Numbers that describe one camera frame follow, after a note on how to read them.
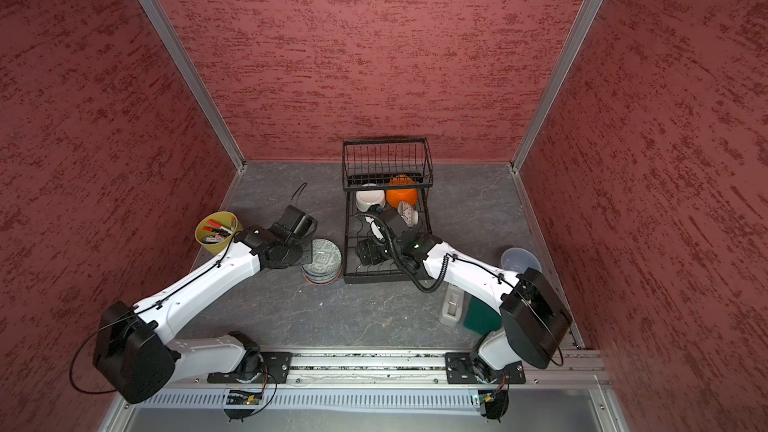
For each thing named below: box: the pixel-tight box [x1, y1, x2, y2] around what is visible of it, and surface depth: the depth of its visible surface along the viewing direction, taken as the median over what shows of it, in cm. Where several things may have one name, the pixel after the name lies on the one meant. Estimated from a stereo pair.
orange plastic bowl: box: [386, 174, 418, 209], surface depth 103 cm
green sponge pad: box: [464, 296, 503, 335], surface depth 83 cm
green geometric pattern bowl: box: [302, 238, 342, 284], surface depth 88 cm
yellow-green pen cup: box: [194, 211, 244, 255], surface depth 88 cm
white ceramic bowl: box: [355, 183, 386, 212], surface depth 102 cm
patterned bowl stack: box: [301, 264, 343, 286], surface depth 85 cm
